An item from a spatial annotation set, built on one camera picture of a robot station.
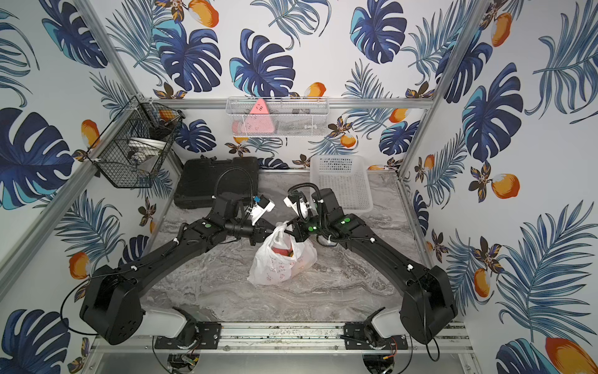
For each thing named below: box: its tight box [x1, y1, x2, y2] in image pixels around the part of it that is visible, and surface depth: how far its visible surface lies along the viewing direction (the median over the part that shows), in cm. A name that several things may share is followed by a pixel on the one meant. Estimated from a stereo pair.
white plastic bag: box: [247, 221, 318, 286], surface depth 75 cm
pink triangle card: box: [242, 98, 275, 135], surface depth 92 cm
